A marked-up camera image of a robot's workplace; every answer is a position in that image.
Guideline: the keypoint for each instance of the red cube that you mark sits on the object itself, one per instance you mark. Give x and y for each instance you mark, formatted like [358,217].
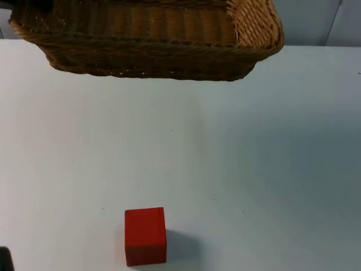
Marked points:
[145,235]

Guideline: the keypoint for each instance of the brown wicker basket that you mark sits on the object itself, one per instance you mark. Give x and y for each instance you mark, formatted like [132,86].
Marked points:
[146,42]

